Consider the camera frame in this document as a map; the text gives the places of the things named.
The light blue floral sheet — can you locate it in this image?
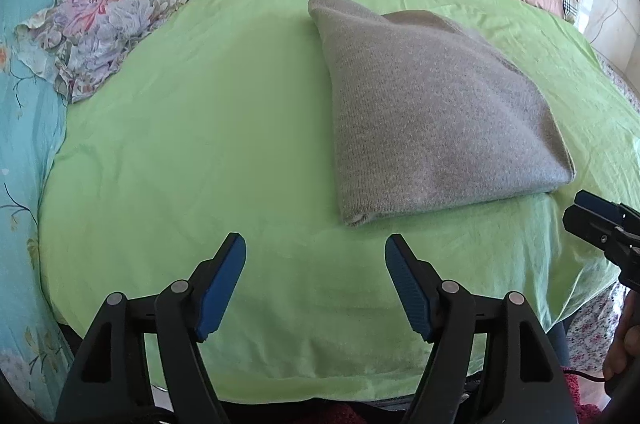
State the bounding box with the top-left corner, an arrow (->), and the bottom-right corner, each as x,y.
1,0 -> 72,420

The beige knit sweater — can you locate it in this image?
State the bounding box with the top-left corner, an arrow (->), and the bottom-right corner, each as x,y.
308,0 -> 576,226

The floral patterned pillow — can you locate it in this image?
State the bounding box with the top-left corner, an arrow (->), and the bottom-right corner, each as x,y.
15,0 -> 189,103

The white wall cable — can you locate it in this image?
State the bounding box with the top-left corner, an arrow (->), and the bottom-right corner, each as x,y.
589,0 -> 622,40

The green bed sheet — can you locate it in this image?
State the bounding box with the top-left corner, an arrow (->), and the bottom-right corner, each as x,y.
39,0 -> 639,404

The right hand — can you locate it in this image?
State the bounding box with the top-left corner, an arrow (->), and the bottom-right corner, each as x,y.
603,291 -> 639,381

